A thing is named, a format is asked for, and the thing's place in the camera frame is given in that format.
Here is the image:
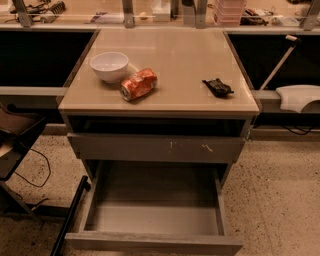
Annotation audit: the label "grey drawer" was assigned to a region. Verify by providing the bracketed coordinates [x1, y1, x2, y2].
[66, 161, 243, 256]
[68, 133, 245, 163]

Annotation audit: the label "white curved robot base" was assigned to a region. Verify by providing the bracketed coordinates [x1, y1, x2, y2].
[276, 85, 320, 113]

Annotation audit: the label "grey drawer cabinet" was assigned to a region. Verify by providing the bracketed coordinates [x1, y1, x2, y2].
[59, 27, 259, 179]

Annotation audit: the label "crushed orange soda can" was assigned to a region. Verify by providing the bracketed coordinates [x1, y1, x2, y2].
[120, 68, 158, 101]

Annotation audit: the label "black crumpled bag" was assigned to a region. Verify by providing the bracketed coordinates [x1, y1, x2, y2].
[203, 78, 234, 98]

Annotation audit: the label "white bowl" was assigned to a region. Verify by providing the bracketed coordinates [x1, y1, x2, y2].
[90, 52, 129, 83]

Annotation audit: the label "black metal bar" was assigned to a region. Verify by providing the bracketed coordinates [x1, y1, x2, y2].
[50, 175, 91, 256]

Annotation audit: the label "pink stacked trays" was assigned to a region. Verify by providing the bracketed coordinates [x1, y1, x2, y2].
[212, 0, 246, 26]

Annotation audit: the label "dark chair at left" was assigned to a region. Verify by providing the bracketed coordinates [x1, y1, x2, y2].
[0, 107, 46, 223]

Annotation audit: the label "black item on shelf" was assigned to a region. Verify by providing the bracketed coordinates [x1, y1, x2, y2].
[240, 9, 268, 26]

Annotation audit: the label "black tool on shelf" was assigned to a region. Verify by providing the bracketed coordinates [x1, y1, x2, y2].
[9, 0, 66, 23]

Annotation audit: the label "black cable on floor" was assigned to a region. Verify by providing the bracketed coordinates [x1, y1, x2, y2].
[13, 146, 52, 189]

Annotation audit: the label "white stick with handle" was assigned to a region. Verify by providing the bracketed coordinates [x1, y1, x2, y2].
[260, 35, 301, 90]

